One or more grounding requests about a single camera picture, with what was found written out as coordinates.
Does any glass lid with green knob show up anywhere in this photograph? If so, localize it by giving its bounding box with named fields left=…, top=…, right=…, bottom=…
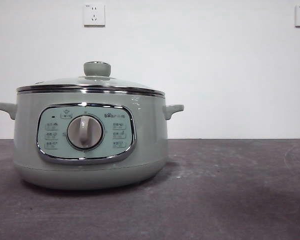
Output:
left=16, top=60, right=166, bottom=95

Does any pale green electric cooking pot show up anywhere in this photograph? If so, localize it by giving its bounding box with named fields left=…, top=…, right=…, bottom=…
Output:
left=0, top=91, right=185, bottom=191

